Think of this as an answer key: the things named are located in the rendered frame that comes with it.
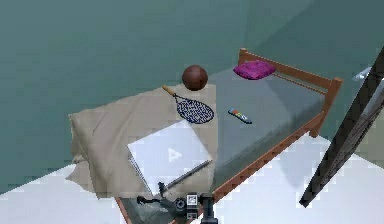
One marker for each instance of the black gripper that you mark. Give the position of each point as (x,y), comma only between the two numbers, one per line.
(180,204)

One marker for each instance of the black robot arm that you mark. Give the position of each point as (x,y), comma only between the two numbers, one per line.
(207,208)

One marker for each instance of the grey pen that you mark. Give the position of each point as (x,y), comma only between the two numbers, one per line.
(191,172)

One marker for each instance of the white laptop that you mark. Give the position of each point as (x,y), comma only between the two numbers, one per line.
(166,153)

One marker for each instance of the beige blanket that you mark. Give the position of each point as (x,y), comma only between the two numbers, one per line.
(133,123)

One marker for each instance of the blue tennis racket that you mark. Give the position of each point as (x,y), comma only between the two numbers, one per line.
(195,111)

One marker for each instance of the dark remote control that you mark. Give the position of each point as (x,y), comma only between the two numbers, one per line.
(240,115)

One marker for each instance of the brown basketball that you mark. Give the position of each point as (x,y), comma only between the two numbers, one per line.
(195,77)

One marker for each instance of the wooden bed with grey mattress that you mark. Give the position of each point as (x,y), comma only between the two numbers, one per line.
(266,110)

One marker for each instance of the magenta pillow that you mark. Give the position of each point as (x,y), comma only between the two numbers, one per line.
(254,69)

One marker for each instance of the dark room door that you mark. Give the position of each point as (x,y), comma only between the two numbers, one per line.
(346,133)

